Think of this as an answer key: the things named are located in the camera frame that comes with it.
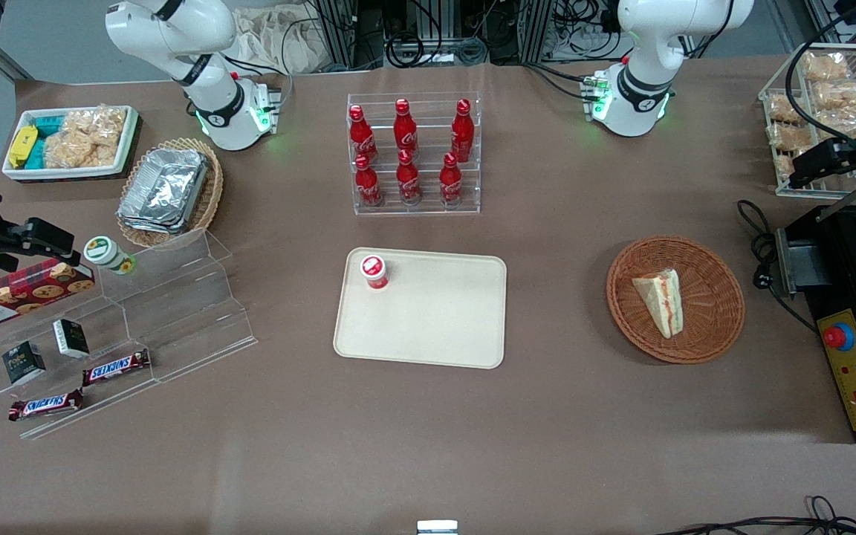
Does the triangle sandwich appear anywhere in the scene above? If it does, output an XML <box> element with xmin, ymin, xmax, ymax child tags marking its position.
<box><xmin>632</xmin><ymin>268</ymin><xmax>685</xmax><ymax>340</ymax></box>

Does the round brown wicker basket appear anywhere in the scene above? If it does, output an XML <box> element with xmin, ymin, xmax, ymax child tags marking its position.
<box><xmin>606</xmin><ymin>236</ymin><xmax>746</xmax><ymax>365</ymax></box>

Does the oval tan wicker basket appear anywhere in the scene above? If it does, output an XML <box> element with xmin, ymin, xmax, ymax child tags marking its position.
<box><xmin>115</xmin><ymin>137</ymin><xmax>225</xmax><ymax>249</ymax></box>

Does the beige plastic tray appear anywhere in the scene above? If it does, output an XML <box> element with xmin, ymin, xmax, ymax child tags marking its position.
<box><xmin>333</xmin><ymin>247</ymin><xmax>508</xmax><ymax>370</ymax></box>

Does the red tartan cookie box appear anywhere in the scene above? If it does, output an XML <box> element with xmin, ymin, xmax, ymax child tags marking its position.
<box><xmin>0</xmin><ymin>261</ymin><xmax>96</xmax><ymax>332</ymax></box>

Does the white plastic bin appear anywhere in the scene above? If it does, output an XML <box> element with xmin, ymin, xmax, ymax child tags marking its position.
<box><xmin>1</xmin><ymin>105</ymin><xmax>140</xmax><ymax>183</ymax></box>

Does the green white yogurt cup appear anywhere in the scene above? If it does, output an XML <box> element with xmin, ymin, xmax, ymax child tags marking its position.
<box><xmin>83</xmin><ymin>236</ymin><xmax>137</xmax><ymax>276</ymax></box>

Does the small black box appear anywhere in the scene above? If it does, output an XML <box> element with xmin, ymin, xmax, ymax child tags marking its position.
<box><xmin>52</xmin><ymin>319</ymin><xmax>91</xmax><ymax>360</ymax></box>
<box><xmin>1</xmin><ymin>341</ymin><xmax>47</xmax><ymax>386</ymax></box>

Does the yellow snack packet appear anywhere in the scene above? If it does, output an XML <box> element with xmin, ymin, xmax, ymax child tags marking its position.
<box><xmin>7</xmin><ymin>126</ymin><xmax>39</xmax><ymax>169</ymax></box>

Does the black sealing machine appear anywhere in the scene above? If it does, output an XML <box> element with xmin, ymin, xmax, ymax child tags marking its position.
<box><xmin>773</xmin><ymin>189</ymin><xmax>856</xmax><ymax>445</ymax></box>

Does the Snickers chocolate bar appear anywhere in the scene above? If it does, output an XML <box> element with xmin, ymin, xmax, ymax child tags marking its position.
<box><xmin>8</xmin><ymin>388</ymin><xmax>85</xmax><ymax>423</ymax></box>
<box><xmin>82</xmin><ymin>348</ymin><xmax>152</xmax><ymax>388</ymax></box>

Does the aluminium foil container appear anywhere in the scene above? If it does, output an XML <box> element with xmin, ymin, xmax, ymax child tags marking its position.
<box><xmin>117</xmin><ymin>148</ymin><xmax>210</xmax><ymax>236</ymax></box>

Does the clear acrylic tiered stand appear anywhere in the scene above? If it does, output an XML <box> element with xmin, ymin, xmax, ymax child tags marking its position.
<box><xmin>0</xmin><ymin>228</ymin><xmax>259</xmax><ymax>441</ymax></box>

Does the beige cloth bag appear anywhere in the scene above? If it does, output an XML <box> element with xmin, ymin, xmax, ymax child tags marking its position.
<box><xmin>230</xmin><ymin>4</ymin><xmax>329</xmax><ymax>76</ymax></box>

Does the red cola bottle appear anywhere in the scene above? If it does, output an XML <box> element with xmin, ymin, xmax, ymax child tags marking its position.
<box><xmin>348</xmin><ymin>104</ymin><xmax>379</xmax><ymax>164</ymax></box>
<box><xmin>354</xmin><ymin>154</ymin><xmax>385</xmax><ymax>208</ymax></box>
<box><xmin>396</xmin><ymin>149</ymin><xmax>423</xmax><ymax>206</ymax></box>
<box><xmin>450</xmin><ymin>98</ymin><xmax>476</xmax><ymax>163</ymax></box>
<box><xmin>394</xmin><ymin>98</ymin><xmax>419</xmax><ymax>158</ymax></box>
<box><xmin>439</xmin><ymin>152</ymin><xmax>464</xmax><ymax>207</ymax></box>

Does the red yogurt cup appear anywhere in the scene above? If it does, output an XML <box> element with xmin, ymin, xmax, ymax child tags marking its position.
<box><xmin>359</xmin><ymin>254</ymin><xmax>390</xmax><ymax>291</ymax></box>

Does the clear acrylic bottle rack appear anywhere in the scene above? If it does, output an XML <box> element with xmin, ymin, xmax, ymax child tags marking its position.
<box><xmin>347</xmin><ymin>92</ymin><xmax>482</xmax><ymax>217</ymax></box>

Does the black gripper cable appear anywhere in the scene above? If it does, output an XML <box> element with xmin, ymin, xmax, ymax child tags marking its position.
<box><xmin>784</xmin><ymin>0</ymin><xmax>856</xmax><ymax>169</ymax></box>

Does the wire rack with snack bags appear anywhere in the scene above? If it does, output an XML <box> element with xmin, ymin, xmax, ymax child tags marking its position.
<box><xmin>758</xmin><ymin>42</ymin><xmax>856</xmax><ymax>199</ymax></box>

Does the black power cable with plug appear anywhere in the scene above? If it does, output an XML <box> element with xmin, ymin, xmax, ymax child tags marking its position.
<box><xmin>737</xmin><ymin>199</ymin><xmax>820</xmax><ymax>333</ymax></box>

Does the black arm base cable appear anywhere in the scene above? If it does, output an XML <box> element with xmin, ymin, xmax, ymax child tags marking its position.
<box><xmin>523</xmin><ymin>59</ymin><xmax>601</xmax><ymax>103</ymax></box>
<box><xmin>221</xmin><ymin>53</ymin><xmax>296</xmax><ymax>114</ymax></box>

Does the black floor cable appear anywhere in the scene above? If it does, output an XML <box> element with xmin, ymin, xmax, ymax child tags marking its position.
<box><xmin>654</xmin><ymin>495</ymin><xmax>856</xmax><ymax>535</ymax></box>

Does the aluminium frame rack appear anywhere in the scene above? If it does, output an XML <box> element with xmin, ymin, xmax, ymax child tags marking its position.
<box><xmin>314</xmin><ymin>0</ymin><xmax>554</xmax><ymax>72</ymax></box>

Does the black coiled cable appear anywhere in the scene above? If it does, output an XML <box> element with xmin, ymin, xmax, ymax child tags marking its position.
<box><xmin>386</xmin><ymin>28</ymin><xmax>490</xmax><ymax>69</ymax></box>

